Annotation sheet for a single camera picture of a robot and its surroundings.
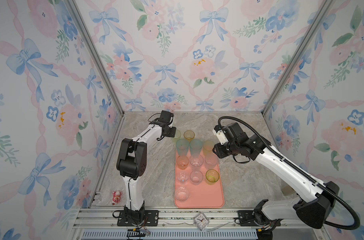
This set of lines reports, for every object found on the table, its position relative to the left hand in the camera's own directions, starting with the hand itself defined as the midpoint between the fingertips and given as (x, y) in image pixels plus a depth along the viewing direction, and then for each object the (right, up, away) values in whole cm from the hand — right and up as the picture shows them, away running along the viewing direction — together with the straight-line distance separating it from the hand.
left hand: (172, 130), depth 99 cm
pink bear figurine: (-27, -34, -21) cm, 48 cm away
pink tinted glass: (+7, -19, -6) cm, 22 cm away
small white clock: (+16, -43, -27) cm, 53 cm away
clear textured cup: (+15, -27, -13) cm, 33 cm away
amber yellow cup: (+12, -3, +6) cm, 14 cm away
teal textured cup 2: (+15, -10, -8) cm, 20 cm away
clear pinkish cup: (+25, -19, -6) cm, 32 cm away
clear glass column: (+16, -18, -8) cm, 25 cm away
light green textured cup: (+4, -3, 0) cm, 5 cm away
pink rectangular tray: (+19, -35, -17) cm, 43 cm away
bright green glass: (+24, -26, -13) cm, 38 cm away
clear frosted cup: (+7, -34, -17) cm, 39 cm away
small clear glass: (+7, -27, -13) cm, 30 cm away
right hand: (+24, -9, -22) cm, 34 cm away
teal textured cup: (+7, -10, -2) cm, 12 cm away
